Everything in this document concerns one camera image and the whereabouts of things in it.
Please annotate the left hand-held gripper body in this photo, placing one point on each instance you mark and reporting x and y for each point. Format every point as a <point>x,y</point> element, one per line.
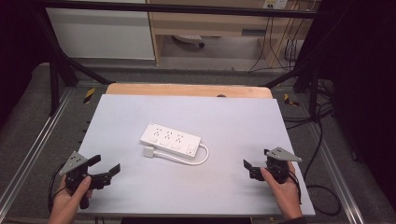
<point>74,165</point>

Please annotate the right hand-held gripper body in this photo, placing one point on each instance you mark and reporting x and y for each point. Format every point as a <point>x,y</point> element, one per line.
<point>278,166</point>

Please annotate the white plug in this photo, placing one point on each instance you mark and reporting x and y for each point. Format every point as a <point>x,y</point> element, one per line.
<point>148,152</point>

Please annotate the white power strip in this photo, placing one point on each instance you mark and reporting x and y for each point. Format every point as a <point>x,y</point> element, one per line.
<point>169,140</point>

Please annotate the person's right hand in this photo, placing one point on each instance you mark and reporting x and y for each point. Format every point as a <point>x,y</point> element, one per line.
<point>286,196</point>

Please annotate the person's left hand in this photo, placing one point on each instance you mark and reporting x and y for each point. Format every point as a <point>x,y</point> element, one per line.
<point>65,207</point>

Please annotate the wooden table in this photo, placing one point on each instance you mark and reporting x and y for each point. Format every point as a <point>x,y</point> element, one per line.
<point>186,90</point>

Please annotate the white cabinet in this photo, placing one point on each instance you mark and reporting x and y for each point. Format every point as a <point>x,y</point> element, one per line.
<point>99,34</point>

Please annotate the white device under desk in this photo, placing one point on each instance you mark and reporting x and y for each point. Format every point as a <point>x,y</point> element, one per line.
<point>188,39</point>

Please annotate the aluminium floor rail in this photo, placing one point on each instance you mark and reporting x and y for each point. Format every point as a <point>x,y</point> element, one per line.
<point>339,174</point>
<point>37,140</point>

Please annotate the white wall outlet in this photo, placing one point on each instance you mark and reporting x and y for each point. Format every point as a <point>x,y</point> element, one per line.
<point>275,3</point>

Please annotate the black metal frame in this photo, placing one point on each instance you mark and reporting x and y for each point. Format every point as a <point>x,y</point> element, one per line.
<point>186,7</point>

